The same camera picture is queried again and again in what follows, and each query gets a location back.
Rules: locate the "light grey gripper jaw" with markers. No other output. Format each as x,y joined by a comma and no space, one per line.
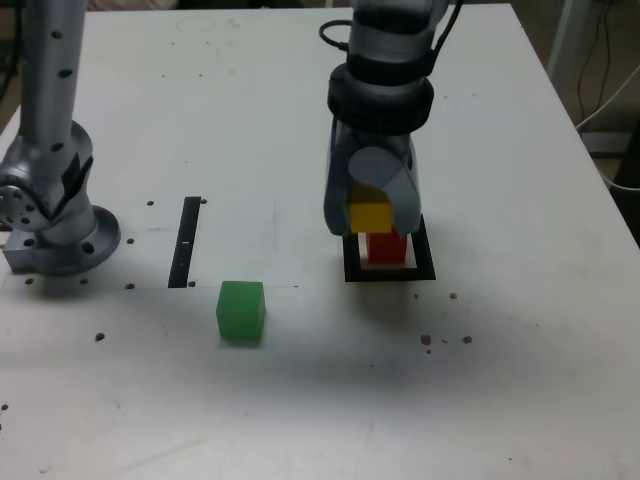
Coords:
375,167

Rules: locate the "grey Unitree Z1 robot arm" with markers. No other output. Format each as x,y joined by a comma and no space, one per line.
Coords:
60,240

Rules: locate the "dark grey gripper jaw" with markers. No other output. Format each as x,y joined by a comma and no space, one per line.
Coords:
336,200

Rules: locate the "black tape square outline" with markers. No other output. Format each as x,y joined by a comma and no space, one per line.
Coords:
425,265

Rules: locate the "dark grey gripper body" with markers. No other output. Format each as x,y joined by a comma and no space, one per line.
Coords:
380,141

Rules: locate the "black tape strip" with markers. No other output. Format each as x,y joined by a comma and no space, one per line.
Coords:
184,245

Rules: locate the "white frame post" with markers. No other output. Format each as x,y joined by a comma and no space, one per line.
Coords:
560,40

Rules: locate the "green cube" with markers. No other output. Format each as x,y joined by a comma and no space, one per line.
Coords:
240,315

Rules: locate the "red cube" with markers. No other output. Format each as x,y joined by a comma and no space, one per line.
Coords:
385,250

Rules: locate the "yellow cube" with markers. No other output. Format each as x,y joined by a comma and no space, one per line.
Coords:
370,217

